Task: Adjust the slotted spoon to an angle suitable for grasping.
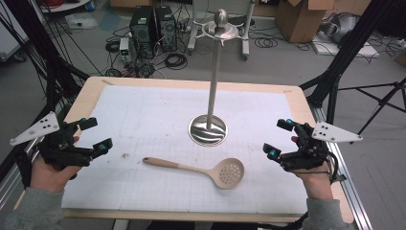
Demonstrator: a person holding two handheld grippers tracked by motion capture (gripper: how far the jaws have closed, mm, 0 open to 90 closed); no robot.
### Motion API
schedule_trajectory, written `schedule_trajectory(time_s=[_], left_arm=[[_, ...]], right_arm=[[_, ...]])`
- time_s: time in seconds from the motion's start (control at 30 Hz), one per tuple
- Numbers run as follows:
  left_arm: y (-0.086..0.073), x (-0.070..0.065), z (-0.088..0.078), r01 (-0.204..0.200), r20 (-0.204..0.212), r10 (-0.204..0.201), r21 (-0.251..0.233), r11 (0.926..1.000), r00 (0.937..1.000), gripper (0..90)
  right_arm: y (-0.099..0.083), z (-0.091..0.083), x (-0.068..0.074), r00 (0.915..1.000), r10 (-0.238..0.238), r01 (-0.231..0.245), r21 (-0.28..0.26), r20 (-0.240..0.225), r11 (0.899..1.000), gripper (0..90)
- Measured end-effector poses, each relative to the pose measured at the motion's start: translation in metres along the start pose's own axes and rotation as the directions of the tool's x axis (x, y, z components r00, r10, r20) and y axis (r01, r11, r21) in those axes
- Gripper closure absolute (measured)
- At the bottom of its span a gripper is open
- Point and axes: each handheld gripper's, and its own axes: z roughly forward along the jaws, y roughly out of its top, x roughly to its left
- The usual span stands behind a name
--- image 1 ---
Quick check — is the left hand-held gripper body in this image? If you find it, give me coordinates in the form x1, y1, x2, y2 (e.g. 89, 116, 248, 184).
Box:
9, 111, 96, 169

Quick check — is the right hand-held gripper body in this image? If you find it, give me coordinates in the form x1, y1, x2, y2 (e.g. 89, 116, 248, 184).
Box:
280, 121, 364, 173

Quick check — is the beige slotted spoon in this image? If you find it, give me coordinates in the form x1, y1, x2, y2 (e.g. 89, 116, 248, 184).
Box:
142, 155, 246, 191

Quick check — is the metal utensil stand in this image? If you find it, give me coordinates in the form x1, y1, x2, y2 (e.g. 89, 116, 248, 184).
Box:
188, 8, 250, 148

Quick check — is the person's right hand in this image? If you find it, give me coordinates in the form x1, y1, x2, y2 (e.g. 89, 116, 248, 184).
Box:
290, 135, 335, 201

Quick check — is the person's left hand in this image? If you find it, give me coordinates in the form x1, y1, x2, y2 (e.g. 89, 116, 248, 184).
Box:
30, 135, 81, 194

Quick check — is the white grid mat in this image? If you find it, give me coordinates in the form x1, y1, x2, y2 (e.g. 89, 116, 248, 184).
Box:
60, 83, 309, 216

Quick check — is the small grey power supply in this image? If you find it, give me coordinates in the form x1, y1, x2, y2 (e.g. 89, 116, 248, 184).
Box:
118, 36, 131, 63

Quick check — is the black tripod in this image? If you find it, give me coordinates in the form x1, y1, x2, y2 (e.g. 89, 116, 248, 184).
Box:
337, 76, 406, 136

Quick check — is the white rolling stand base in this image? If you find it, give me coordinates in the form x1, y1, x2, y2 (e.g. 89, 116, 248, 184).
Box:
187, 0, 257, 62

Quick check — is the flat white board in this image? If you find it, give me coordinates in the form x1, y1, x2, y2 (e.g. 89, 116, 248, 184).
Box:
310, 34, 381, 59

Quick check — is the large open cardboard box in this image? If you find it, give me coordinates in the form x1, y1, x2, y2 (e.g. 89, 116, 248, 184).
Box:
275, 0, 337, 44

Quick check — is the black computer tower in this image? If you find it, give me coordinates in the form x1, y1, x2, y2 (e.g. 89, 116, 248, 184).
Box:
128, 5, 158, 60
154, 5, 178, 54

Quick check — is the silver grey bag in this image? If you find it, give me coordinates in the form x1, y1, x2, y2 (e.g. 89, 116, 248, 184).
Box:
318, 11, 361, 45

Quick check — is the low cardboard box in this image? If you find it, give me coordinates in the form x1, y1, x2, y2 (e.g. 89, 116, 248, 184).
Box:
109, 0, 168, 13

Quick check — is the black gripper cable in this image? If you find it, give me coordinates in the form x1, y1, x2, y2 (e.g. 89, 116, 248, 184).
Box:
324, 150, 348, 185

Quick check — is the black wrist strap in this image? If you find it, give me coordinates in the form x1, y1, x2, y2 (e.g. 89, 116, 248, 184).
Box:
13, 149, 34, 190

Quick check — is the aluminium rail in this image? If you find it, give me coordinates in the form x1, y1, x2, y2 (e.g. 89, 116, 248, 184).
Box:
0, 135, 44, 212
309, 104, 373, 230

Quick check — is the coiled black cable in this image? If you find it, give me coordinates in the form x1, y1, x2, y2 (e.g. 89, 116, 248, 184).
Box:
164, 52, 189, 71
254, 36, 280, 50
104, 40, 122, 54

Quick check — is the black metal frame stand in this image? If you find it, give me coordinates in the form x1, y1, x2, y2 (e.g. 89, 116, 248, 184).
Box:
299, 0, 406, 127
0, 0, 91, 183

